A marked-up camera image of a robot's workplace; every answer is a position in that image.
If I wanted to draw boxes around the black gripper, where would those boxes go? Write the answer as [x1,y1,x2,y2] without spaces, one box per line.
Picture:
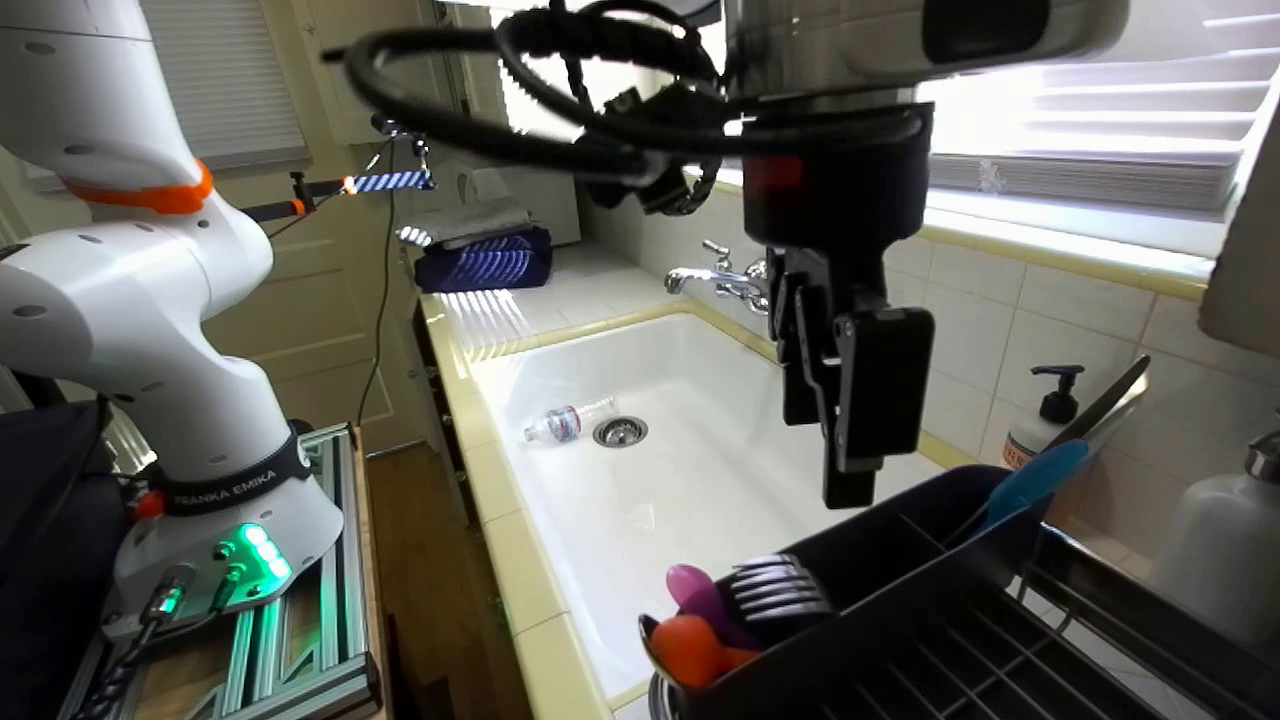
[737,99,941,512]

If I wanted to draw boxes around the silver metal fork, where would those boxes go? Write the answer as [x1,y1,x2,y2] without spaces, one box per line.
[726,555,826,597]
[734,587,833,631]

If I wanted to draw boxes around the white sink basin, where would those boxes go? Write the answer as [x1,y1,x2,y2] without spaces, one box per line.
[470,308,954,706]

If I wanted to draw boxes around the metal sink drain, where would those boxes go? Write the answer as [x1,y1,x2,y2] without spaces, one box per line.
[591,413,652,451]

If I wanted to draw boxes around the soap dispenser with black pump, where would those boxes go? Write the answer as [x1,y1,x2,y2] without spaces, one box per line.
[1003,366,1089,473]

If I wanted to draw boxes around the blue and grey kitchen utensil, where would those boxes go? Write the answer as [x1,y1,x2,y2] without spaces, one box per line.
[980,357,1157,534]

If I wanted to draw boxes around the purple plastic spoon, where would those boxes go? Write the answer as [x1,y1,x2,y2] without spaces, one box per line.
[665,563,734,637]

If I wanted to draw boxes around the small clear plastic bottle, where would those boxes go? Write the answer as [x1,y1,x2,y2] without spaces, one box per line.
[522,404,588,448]

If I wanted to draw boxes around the white window blinds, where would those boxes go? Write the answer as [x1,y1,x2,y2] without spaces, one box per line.
[918,0,1280,225]

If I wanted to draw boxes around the dark blue striped cloth roll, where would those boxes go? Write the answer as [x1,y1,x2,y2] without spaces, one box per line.
[413,225,556,298]

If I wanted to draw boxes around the large metal spoon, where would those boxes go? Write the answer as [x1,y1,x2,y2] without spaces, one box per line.
[643,674,691,720]

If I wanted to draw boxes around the white bottle with metal cap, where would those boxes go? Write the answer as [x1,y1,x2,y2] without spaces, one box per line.
[1151,430,1280,658]

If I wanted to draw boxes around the striped led light panel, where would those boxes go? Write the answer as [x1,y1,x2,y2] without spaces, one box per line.
[348,166,437,199]

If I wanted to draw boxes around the white roller shade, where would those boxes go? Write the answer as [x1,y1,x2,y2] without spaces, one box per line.
[1123,0,1280,80]

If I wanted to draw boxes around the black bag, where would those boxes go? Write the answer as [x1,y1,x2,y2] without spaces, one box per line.
[0,397,133,720]

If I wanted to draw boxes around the chrome wall faucet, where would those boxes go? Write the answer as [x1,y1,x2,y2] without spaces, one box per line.
[659,238,778,318]

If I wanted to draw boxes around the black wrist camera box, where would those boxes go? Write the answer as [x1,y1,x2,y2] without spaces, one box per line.
[583,78,742,217]

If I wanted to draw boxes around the black wire dish rack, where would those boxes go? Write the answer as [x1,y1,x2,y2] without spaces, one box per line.
[795,524,1280,720]

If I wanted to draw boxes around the thick black gripper cable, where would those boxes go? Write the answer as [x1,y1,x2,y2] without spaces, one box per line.
[342,0,751,185]

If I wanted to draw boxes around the beige wall cabinet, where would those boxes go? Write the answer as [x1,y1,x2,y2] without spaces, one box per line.
[1196,73,1280,357]

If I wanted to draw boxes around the thin black hanging cable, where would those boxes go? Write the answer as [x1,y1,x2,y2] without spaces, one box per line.
[354,196,404,432]

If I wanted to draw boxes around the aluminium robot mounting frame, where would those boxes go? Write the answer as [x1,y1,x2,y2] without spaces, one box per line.
[58,421,385,720]

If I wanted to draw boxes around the green plastic bracket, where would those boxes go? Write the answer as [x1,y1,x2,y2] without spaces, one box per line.
[214,518,297,617]

